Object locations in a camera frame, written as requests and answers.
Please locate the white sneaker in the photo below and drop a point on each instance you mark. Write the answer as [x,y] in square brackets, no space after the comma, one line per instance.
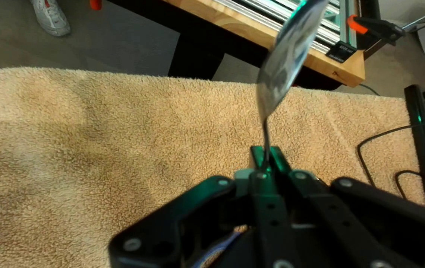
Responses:
[50,17]

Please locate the beige towel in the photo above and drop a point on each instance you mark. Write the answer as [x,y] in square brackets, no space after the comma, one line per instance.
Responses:
[85,154]

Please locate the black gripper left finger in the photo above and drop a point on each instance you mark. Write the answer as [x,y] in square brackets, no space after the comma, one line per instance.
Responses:
[244,215]

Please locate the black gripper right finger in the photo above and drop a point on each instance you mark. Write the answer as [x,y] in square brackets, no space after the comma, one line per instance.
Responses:
[357,225]

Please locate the silver spoon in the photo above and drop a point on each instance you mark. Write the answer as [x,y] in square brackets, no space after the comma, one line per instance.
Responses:
[283,63]

